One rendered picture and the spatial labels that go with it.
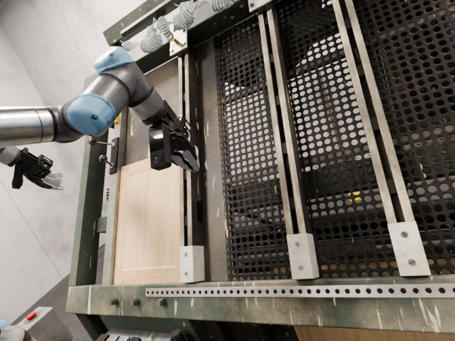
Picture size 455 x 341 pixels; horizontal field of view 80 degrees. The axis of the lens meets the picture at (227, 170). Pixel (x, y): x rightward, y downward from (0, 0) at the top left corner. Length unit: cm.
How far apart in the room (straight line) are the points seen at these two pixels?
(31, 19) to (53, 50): 49
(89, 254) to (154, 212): 51
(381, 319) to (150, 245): 87
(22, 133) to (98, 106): 15
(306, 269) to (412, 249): 26
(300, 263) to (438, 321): 32
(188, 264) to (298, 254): 41
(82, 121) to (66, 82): 433
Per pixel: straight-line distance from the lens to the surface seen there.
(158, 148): 66
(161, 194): 125
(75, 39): 468
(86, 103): 56
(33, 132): 64
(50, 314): 150
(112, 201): 146
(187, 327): 113
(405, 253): 81
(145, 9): 207
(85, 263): 163
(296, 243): 85
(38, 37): 515
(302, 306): 88
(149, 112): 66
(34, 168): 123
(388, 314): 85
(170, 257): 118
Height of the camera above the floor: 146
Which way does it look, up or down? 14 degrees down
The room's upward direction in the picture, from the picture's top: 22 degrees counter-clockwise
